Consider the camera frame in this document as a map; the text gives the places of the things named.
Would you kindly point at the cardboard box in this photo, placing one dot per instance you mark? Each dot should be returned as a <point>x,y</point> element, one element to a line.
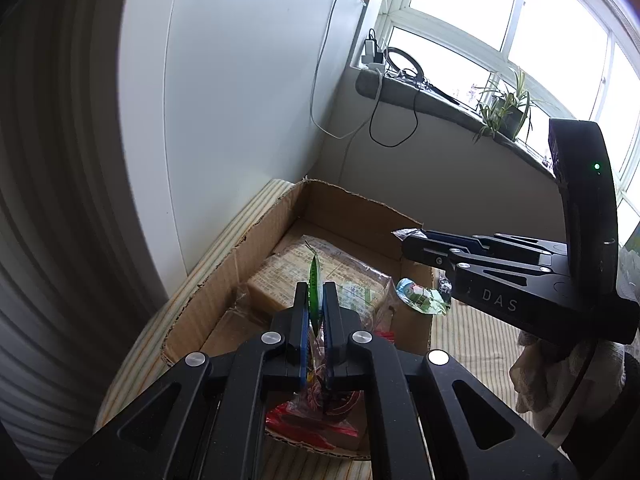
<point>225,280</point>

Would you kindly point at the potted green plant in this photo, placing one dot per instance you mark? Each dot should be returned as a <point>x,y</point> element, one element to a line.
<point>510,117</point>

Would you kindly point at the red clear snack packet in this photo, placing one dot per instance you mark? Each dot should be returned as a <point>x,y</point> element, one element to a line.
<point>385,334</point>
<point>310,417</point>

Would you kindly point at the clear bread package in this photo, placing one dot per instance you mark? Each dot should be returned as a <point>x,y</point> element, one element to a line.
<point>280,280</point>

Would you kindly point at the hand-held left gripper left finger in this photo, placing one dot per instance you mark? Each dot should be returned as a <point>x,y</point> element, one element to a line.
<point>301,340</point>

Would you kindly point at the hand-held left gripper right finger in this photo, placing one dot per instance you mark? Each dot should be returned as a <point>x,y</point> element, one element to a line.
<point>329,340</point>

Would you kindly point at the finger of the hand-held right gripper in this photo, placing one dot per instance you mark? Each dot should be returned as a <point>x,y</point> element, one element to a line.
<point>430,252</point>
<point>450,236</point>

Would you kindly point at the white power strip with chargers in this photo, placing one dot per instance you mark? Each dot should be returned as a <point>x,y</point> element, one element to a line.
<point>370,50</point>

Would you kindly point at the small green white packet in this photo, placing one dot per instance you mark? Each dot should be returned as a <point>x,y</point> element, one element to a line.
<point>420,296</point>

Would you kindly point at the grey window sill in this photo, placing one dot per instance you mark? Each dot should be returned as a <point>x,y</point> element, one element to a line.
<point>440,110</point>

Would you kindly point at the white slatted panel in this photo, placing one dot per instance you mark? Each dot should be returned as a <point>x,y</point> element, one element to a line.
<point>60,210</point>

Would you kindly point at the person's right forearm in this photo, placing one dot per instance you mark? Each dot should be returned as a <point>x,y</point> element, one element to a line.
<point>550,370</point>

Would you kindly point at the white framed window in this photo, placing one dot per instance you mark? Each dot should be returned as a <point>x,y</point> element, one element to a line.
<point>550,35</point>

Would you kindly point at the green snack packet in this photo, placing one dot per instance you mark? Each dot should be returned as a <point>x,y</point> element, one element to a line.
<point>315,290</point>

